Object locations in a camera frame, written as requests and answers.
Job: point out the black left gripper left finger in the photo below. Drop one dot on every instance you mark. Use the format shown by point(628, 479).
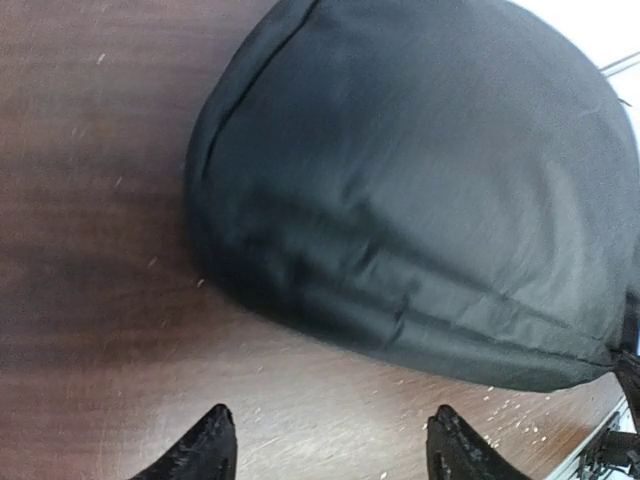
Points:
point(207, 451)

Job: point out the right aluminium frame post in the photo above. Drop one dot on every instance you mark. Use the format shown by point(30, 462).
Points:
point(621, 65)

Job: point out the aluminium front rail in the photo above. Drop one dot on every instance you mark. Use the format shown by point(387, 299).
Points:
point(589, 441)

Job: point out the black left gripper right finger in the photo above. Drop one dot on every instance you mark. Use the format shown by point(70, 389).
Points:
point(454, 450)

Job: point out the black student backpack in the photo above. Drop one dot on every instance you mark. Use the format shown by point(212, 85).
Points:
point(451, 186)

